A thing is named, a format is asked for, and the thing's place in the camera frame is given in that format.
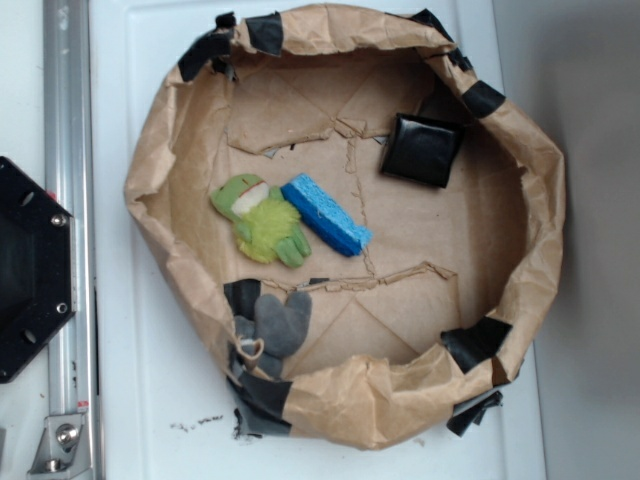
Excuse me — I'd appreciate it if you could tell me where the metal corner bracket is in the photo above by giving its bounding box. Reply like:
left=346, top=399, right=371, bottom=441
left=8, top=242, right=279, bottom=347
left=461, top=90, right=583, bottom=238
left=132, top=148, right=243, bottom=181
left=26, top=413, right=93, bottom=479

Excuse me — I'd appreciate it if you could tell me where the blue sponge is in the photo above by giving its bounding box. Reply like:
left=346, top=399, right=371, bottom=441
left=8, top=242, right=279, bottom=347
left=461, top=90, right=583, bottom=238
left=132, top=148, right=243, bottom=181
left=280, top=174, right=373, bottom=257

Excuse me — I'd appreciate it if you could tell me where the brown paper bag bin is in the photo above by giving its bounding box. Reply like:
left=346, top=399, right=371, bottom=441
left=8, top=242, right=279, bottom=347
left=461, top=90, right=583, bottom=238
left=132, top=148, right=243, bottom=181
left=125, top=4, right=566, bottom=449

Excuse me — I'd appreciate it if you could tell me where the green frog plush toy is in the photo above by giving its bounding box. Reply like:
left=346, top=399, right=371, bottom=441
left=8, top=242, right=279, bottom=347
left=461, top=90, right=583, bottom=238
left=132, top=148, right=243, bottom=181
left=210, top=173, right=311, bottom=268

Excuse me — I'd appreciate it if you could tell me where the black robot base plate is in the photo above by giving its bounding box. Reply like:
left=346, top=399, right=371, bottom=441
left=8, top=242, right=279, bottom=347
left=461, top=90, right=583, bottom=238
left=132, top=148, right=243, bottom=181
left=1, top=157, right=75, bottom=384

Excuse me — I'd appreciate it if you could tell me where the aluminium frame rail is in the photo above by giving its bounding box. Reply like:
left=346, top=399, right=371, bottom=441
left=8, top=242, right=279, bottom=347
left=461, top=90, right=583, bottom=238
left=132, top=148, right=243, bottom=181
left=43, top=1, right=103, bottom=479

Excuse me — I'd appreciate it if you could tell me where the black taped box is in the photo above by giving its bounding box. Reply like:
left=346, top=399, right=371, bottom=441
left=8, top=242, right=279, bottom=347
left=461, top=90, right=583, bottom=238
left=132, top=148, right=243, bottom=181
left=380, top=114, right=465, bottom=188

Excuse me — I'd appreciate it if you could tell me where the grey plush toy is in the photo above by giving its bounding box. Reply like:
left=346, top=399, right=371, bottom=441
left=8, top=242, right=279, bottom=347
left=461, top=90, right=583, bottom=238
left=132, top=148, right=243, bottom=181
left=234, top=291, right=312, bottom=379

